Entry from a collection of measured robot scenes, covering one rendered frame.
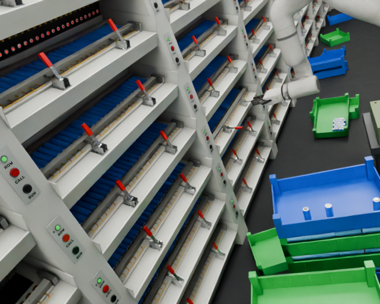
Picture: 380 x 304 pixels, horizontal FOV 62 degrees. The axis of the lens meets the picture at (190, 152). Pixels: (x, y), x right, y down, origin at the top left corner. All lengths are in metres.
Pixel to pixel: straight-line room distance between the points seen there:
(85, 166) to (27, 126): 0.18
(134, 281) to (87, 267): 0.22
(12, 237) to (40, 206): 0.08
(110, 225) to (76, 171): 0.19
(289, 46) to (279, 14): 0.14
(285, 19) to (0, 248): 1.30
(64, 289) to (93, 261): 0.09
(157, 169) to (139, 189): 0.11
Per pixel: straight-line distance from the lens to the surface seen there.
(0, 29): 0.78
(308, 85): 1.59
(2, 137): 0.72
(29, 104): 0.80
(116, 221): 0.94
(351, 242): 1.00
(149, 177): 1.04
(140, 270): 1.05
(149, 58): 1.19
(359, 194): 1.06
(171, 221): 1.15
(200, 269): 1.42
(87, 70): 0.91
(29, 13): 0.83
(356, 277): 0.94
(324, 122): 2.30
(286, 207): 1.04
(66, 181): 0.83
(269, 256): 1.56
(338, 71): 3.06
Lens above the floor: 1.19
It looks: 28 degrees down
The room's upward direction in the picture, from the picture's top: 23 degrees counter-clockwise
